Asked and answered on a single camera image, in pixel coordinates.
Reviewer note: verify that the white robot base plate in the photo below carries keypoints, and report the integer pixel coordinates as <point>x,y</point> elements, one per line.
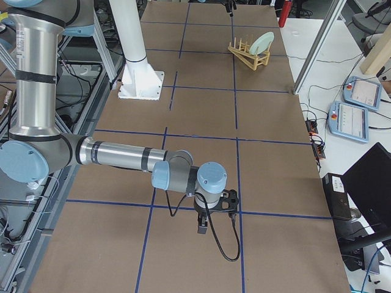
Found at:
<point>141,81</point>

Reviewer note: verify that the light green ceramic plate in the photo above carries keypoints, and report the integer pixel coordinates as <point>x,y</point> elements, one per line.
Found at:
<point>262,43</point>

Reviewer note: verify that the black equipment box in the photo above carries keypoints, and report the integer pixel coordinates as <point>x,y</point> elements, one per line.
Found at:
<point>337,199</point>

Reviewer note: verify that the near teach pendant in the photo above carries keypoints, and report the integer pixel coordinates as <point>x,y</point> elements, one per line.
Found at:
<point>349,121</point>

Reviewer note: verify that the wooden beam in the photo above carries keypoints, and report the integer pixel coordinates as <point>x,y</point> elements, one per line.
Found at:
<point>378,56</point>

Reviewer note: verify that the wooden dish rack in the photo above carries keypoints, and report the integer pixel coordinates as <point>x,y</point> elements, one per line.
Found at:
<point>241,51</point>

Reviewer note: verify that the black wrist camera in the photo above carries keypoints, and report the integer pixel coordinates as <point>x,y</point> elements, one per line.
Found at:
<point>229,201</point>

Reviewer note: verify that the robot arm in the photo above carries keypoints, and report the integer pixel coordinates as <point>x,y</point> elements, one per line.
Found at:
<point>38,146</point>

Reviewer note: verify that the grey office chair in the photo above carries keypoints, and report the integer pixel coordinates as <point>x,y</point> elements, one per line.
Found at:
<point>374,21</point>

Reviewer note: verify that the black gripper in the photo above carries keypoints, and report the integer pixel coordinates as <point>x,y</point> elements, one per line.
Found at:
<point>201,212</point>
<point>228,8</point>

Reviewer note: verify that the aluminium frame rail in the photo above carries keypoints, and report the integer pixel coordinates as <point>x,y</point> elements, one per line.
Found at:
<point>327,24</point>

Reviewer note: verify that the black power strip left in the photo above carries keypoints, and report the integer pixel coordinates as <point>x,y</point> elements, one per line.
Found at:
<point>311,125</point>

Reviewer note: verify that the far teach pendant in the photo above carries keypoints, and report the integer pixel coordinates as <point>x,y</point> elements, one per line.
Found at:
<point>362,92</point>

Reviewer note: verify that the red cylinder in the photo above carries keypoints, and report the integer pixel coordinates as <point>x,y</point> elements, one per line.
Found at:
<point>285,11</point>

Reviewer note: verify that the black power strip right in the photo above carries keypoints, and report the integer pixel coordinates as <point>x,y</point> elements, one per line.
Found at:
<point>318,149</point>

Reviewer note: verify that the black monitor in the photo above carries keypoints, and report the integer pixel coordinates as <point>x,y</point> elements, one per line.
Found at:
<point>368,184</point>

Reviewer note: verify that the black power strip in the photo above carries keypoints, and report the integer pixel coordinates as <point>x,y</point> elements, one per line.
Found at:
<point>318,149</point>
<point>311,125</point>

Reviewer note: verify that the teach pendant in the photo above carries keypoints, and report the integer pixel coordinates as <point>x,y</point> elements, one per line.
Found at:
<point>362,92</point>
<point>349,121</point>

